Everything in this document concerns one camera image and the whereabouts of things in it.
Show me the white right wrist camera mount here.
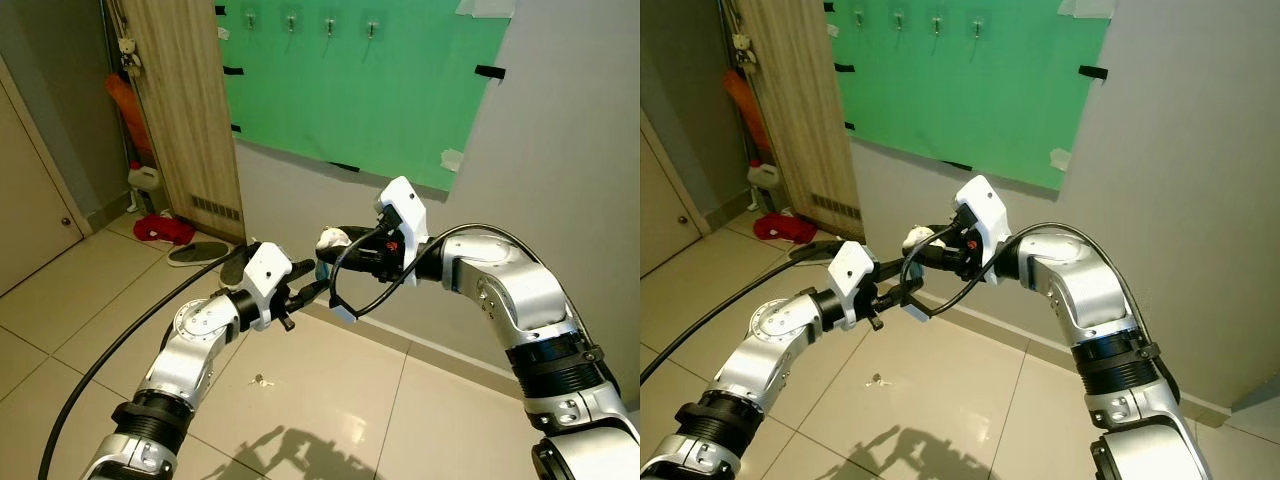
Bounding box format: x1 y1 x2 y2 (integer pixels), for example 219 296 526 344
375 177 431 273
952 175 1009 281

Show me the light wood door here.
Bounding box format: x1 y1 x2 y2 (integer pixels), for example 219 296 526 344
118 0 249 243
735 0 866 241

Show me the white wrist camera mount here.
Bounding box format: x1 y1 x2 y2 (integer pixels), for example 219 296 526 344
952 175 1009 281
375 177 431 273
828 241 881 329
240 241 293 331

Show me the grey slipper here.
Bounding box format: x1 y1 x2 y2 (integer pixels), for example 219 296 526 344
168 240 233 268
788 238 851 263

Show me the green wall sheet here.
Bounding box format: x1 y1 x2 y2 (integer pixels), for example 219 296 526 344
215 0 513 193
828 0 1113 191

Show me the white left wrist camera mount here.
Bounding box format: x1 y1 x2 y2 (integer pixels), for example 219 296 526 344
240 241 293 331
828 241 881 329

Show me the orange plastic tool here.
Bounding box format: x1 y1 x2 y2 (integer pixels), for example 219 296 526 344
725 70 769 151
105 72 153 156

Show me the white plastic jug red cap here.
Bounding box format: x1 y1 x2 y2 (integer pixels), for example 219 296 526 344
748 160 783 211
127 160 163 213

